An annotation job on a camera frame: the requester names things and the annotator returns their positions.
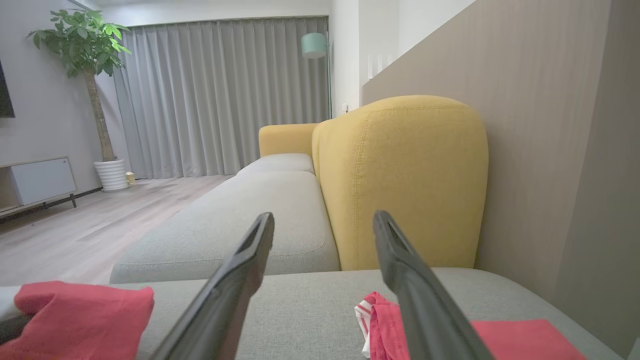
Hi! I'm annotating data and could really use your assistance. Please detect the red numbered basketball jersey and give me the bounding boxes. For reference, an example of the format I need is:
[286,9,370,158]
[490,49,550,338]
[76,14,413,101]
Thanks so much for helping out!
[354,291,588,360]

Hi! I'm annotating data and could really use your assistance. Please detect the red shorts with white stripe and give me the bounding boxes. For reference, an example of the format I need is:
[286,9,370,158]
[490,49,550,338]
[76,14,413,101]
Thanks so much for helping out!
[0,280,155,360]

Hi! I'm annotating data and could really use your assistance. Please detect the black wall television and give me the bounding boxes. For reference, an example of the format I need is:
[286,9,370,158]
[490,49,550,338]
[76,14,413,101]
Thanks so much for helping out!
[0,59,16,119]

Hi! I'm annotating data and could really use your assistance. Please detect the floor lamp with teal shade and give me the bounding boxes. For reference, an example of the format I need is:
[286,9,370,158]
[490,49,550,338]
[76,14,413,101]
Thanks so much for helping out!
[301,32,333,120]

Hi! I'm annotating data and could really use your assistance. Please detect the grey pleated curtain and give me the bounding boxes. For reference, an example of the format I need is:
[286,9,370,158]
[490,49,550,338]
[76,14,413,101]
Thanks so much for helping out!
[112,16,331,180]

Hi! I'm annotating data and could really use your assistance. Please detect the beige wooden wall panel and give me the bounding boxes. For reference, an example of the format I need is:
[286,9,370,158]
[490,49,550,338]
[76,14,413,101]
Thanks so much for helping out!
[361,0,640,358]

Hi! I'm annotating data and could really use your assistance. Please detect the white slatted railing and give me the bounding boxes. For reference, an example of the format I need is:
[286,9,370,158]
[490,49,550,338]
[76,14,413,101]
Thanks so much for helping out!
[367,52,398,80]

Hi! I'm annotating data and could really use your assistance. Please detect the low white media cabinet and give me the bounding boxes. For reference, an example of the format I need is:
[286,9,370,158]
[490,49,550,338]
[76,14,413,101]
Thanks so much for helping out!
[0,156,78,221]

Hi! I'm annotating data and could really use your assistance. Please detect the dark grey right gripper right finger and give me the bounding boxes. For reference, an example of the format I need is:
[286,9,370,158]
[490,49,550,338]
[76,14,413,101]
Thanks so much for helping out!
[372,210,496,360]

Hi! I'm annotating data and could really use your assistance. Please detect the short grey sofa seat cushion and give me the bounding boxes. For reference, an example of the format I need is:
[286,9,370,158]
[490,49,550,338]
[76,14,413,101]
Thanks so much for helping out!
[236,152,317,176]

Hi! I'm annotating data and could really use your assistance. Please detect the long grey sofa seat cushion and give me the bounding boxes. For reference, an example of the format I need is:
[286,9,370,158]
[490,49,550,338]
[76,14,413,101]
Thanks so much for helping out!
[109,170,342,285]

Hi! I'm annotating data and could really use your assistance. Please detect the white ribbed plant pot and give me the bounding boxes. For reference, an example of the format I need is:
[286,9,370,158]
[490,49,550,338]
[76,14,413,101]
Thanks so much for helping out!
[93,158,130,193]

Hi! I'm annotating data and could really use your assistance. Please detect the green leafy indoor tree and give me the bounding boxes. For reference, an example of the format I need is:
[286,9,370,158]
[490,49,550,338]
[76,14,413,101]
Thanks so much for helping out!
[27,8,132,163]

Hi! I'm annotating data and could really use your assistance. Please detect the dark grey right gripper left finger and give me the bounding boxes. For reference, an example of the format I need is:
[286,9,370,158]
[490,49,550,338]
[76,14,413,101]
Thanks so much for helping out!
[150,212,276,360]

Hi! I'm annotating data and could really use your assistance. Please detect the large yellow sofa back cushion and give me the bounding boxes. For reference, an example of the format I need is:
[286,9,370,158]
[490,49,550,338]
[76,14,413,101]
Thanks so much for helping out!
[311,95,489,272]

